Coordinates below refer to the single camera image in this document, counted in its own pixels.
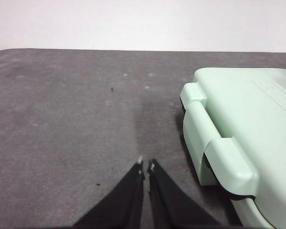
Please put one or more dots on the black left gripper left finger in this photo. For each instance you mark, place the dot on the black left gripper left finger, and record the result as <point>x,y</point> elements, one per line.
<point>124,202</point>

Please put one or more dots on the mint green breakfast machine base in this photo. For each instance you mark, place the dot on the mint green breakfast machine base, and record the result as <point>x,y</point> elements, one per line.
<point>245,214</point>

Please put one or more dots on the mint green hinged griddle cover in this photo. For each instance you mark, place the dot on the mint green hinged griddle cover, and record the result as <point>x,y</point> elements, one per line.
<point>252,107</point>

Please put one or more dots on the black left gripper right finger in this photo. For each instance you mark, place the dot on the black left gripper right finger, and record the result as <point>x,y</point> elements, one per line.
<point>171,202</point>

